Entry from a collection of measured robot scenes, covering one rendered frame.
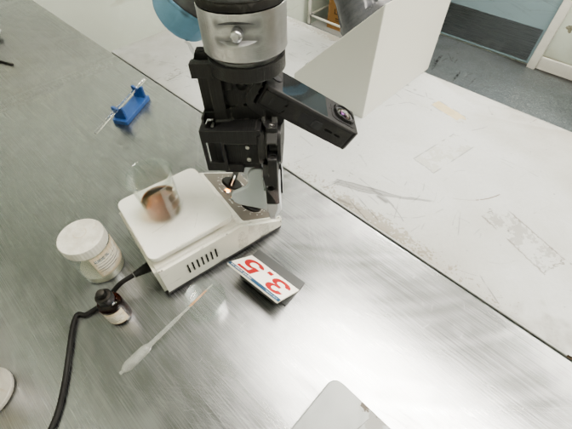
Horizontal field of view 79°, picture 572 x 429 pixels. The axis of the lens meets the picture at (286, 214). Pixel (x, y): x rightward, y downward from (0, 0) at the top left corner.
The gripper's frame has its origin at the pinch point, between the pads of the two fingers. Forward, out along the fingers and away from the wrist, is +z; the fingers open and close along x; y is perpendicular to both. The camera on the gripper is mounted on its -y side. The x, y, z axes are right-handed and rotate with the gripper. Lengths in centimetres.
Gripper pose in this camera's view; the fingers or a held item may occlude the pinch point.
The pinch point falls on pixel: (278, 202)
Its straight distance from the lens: 46.7
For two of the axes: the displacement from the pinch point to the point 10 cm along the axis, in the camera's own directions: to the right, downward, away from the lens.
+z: 0.3, 6.6, 7.5
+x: -0.4, 7.5, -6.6
